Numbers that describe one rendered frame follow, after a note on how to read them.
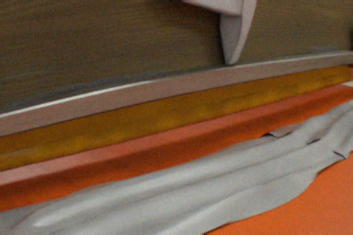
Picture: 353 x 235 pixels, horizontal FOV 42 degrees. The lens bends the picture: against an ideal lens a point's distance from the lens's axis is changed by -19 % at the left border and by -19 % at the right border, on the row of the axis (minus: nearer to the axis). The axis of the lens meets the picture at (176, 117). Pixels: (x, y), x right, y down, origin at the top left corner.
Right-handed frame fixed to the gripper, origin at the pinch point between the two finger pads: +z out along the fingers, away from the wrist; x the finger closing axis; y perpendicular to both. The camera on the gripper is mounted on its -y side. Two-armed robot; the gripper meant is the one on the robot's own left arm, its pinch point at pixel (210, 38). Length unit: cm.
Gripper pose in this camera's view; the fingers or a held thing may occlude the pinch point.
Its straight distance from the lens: 31.8
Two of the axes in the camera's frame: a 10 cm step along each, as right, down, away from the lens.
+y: -7.5, 1.9, -6.3
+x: 6.6, 1.6, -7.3
